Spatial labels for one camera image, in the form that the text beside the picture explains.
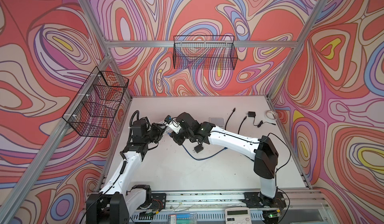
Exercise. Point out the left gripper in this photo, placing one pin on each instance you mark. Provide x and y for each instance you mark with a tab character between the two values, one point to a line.
159	131

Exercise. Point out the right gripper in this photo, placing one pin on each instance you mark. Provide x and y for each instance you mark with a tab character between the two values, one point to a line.
176	138

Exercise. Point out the white network switch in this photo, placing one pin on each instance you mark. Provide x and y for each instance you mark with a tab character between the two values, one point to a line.
217	121
174	126

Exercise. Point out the small black adapter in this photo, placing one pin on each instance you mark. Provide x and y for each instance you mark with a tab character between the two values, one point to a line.
252	114

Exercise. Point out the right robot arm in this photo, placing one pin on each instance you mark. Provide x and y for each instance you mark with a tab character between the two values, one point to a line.
262	151

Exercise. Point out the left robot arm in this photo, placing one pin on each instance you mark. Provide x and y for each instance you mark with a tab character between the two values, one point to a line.
115	203

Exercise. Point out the clear plastic box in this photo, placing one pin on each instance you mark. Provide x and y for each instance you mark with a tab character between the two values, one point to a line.
182	218

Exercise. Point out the white calculator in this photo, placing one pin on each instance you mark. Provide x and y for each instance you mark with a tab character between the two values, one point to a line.
238	215

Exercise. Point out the black wire basket left wall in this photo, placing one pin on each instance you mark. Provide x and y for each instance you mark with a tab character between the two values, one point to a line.
99	101

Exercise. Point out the black wire basket wall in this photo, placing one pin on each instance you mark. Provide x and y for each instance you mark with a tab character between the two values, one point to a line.
204	52
99	101

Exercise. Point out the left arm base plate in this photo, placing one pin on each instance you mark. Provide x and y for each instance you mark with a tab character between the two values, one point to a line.
158	201

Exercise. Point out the black wire basket back wall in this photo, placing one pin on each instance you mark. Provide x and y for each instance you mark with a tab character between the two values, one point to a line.
204	52

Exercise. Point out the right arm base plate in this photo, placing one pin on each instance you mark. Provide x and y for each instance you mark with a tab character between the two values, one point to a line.
257	200

